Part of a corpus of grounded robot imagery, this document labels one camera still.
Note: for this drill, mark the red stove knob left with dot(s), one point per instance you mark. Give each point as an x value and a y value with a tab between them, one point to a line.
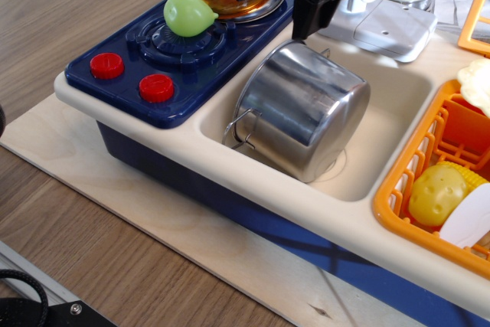
106	66

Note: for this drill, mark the orange plastic dish rack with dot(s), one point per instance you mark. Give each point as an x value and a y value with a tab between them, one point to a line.
451	130

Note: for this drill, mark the red stove knob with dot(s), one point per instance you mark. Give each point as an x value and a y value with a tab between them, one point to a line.
106	66
156	88

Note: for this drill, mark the stainless steel toy pot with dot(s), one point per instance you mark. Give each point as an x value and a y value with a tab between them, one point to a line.
299	109

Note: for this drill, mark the red stove knob right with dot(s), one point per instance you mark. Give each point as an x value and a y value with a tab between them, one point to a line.
156	88

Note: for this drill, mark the white toy faucet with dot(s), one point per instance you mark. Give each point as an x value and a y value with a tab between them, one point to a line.
384	27

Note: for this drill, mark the black bracket with screw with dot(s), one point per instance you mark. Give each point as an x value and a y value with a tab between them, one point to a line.
25	312

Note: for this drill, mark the cream toy cauliflower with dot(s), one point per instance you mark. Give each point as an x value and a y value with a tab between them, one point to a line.
474	81

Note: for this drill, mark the orange rack frame upright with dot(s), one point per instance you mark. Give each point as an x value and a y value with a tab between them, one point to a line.
467	40

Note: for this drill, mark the dark blue toy stove top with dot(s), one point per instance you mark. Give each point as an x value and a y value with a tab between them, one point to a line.
198	66

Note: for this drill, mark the light plywood base board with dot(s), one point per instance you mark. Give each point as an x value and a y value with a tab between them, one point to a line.
144	255

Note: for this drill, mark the cream toy kitchen sink unit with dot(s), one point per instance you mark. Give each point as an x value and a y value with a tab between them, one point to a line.
335	222

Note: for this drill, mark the white plastic plate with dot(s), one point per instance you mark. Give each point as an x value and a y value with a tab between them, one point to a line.
469	222

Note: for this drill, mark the yellow toy potato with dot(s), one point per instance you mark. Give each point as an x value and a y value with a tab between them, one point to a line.
436	194

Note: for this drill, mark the green toy pear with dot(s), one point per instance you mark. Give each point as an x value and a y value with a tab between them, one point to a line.
188	18

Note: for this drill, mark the yellow toy corn cob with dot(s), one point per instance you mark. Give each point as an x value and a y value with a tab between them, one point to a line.
472	179

